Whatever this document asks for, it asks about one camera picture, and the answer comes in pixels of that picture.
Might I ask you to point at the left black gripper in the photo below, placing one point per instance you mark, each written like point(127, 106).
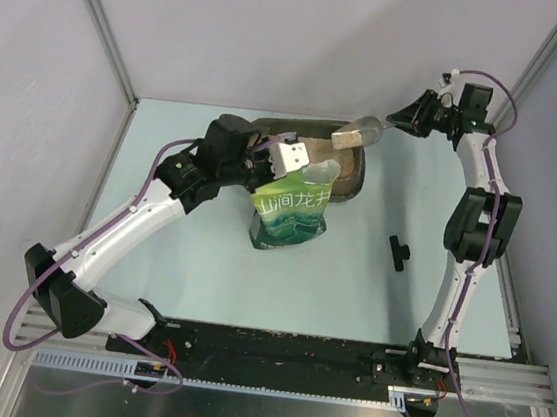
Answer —
point(267, 173)

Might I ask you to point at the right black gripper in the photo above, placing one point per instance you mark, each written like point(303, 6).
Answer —
point(413, 118)

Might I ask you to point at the metal scoop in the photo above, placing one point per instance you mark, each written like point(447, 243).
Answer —
point(363, 132)

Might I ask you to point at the green litter bag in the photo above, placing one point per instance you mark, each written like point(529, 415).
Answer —
point(290, 211)

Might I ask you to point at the black bag clip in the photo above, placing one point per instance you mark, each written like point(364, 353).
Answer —
point(400, 253)

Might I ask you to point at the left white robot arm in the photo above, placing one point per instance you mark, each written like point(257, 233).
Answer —
point(183, 175)

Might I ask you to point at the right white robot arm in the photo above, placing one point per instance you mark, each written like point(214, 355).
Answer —
point(476, 234)

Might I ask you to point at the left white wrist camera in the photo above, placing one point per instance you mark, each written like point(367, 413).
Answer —
point(287, 158)

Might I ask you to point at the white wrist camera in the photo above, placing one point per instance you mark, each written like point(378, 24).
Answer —
point(287, 158)
point(447, 81)

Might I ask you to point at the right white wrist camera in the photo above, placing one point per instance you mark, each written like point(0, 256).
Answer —
point(447, 81)

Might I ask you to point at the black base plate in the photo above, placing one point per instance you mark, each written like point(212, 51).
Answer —
point(288, 361)

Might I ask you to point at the grey cable duct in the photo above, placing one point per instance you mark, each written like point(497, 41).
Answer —
point(142, 370)

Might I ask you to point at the aluminium frame rail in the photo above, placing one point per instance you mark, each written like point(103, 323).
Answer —
point(519, 384)

